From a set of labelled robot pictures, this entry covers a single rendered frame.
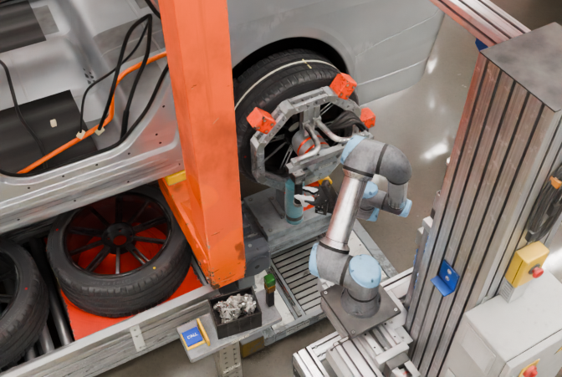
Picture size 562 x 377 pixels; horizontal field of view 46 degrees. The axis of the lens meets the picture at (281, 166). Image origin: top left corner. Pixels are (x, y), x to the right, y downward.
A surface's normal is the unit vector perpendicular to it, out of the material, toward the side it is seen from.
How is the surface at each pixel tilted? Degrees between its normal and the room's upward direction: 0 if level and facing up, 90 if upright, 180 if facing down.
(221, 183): 90
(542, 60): 0
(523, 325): 0
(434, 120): 0
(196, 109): 90
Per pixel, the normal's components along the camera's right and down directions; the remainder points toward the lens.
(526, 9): 0.00, -0.68
